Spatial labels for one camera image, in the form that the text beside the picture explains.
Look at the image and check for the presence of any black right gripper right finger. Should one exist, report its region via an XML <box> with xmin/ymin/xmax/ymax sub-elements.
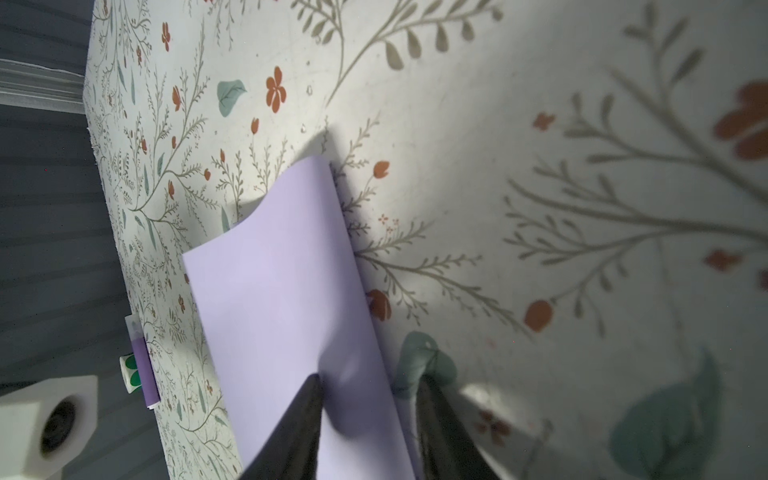
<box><xmin>415</xmin><ymin>375</ymin><xmax>499</xmax><ymax>480</ymax></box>

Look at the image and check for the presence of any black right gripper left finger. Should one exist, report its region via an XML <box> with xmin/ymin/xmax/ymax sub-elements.
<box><xmin>240</xmin><ymin>373</ymin><xmax>324</xmax><ymax>480</ymax></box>

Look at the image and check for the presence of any light lavender paper sheet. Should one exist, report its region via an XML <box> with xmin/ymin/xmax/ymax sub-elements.
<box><xmin>183</xmin><ymin>157</ymin><xmax>414</xmax><ymax>479</ymax></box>

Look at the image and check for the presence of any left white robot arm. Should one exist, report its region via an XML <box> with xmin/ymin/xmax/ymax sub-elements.
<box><xmin>1</xmin><ymin>375</ymin><xmax>98</xmax><ymax>480</ymax></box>

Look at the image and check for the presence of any green dot sticker roll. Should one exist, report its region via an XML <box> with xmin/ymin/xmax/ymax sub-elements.
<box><xmin>119</xmin><ymin>354</ymin><xmax>142</xmax><ymax>394</ymax></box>

